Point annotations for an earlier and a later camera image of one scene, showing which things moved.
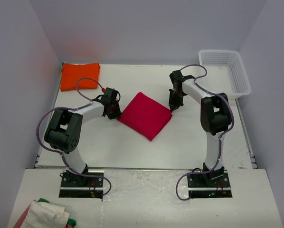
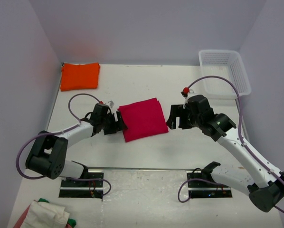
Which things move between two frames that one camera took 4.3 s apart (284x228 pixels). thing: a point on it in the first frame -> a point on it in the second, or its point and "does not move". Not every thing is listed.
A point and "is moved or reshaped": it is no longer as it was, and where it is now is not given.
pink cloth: (19, 223) does not move
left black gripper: (117, 114) -> (120, 125)
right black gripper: (174, 104) -> (178, 110)
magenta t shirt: (146, 116) is moved or reshaped
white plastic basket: (226, 72) does not move
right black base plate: (199, 188) does not move
